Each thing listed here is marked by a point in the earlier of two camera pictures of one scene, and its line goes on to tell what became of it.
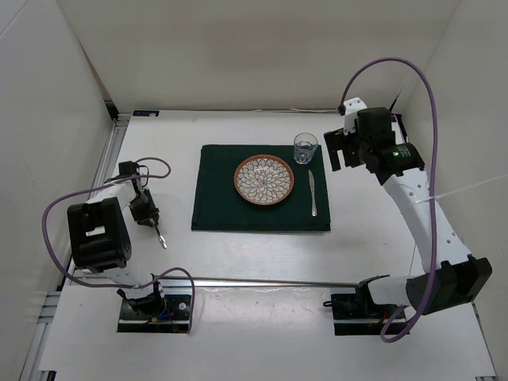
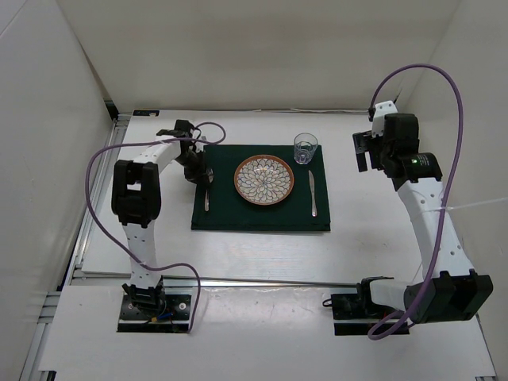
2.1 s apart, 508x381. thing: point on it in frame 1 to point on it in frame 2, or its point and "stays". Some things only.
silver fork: (161, 239) to (209, 172)
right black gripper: (336, 141) to (364, 143)
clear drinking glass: (304, 146) stays
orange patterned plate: (263, 179) stays
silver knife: (313, 194) stays
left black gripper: (152, 212) to (198, 175)
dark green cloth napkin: (217, 205) stays
